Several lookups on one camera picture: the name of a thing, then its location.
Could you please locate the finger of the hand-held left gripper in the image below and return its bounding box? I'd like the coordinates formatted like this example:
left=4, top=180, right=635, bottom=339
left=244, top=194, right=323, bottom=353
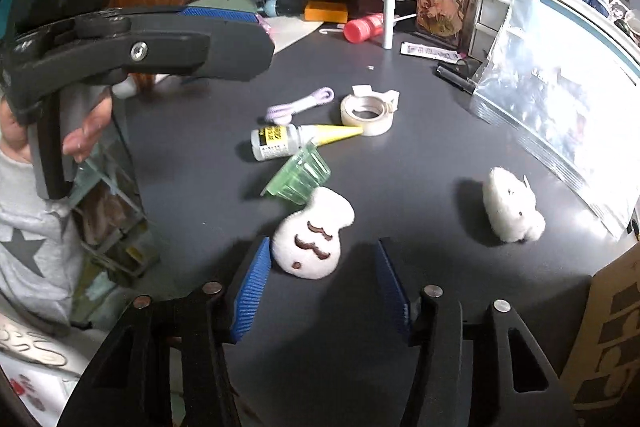
left=14, top=14, right=276, bottom=82
left=112, top=5, right=262, bottom=32

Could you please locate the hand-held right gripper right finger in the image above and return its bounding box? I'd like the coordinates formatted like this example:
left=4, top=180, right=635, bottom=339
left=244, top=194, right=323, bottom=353
left=374, top=237, right=576, bottom=427

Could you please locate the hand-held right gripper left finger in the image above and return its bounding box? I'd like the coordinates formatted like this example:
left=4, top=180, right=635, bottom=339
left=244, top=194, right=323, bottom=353
left=57, top=236, right=273, bottom=427

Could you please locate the purple cord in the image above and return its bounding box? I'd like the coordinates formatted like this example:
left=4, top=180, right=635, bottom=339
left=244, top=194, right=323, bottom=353
left=265, top=87, right=335, bottom=125

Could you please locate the white plush with brown marks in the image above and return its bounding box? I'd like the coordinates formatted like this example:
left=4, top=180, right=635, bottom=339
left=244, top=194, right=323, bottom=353
left=270, top=186, right=356, bottom=280

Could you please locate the person's left hand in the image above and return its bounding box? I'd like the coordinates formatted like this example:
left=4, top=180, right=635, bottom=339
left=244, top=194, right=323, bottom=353
left=62, top=87, right=115, bottom=164

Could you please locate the lined note paper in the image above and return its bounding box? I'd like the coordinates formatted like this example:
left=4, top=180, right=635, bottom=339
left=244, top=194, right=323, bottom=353
left=260, top=14, right=326, bottom=55

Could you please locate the glue bottle with yellow nozzle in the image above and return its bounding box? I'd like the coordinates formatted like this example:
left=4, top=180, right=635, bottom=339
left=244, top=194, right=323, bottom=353
left=250, top=123, right=364, bottom=162

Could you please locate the orange box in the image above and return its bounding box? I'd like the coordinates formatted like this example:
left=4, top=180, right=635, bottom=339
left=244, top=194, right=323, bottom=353
left=304, top=0, right=349, bottom=24

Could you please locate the green glass cup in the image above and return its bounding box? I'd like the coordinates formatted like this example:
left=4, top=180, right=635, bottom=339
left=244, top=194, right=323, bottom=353
left=260, top=141, right=332, bottom=206

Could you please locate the red plastic bottle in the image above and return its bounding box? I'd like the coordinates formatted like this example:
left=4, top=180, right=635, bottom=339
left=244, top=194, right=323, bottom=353
left=343, top=13, right=401, bottom=45

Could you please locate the small white plush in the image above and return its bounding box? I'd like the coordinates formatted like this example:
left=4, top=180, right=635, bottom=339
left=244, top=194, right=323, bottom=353
left=481, top=167, right=547, bottom=244

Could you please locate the clear acrylic box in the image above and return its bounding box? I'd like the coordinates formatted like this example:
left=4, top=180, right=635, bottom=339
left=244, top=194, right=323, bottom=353
left=70, top=107, right=166, bottom=288

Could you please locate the clear tape roll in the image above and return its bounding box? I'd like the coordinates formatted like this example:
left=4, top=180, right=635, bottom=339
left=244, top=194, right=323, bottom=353
left=340, top=84, right=402, bottom=138

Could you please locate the white sachet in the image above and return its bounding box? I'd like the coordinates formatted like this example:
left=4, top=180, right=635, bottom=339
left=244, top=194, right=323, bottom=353
left=400, top=42, right=461, bottom=62

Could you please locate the cardboard box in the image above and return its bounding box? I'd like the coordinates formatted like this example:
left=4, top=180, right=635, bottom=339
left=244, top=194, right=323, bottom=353
left=559, top=242, right=640, bottom=427

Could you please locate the grey star sweater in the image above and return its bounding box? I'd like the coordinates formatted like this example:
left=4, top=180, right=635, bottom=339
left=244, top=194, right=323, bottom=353
left=0, top=152, right=86, bottom=328

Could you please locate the printed white fabric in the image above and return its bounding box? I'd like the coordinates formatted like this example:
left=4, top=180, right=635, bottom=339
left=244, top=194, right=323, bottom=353
left=0, top=307, right=101, bottom=427

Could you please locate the clear zip bag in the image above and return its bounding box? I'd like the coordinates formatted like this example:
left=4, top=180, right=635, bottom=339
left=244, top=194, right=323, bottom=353
left=469, top=0, right=640, bottom=238

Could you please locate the white mini drawer box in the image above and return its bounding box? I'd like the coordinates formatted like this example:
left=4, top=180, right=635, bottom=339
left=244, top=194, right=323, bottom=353
left=472, top=0, right=516, bottom=58

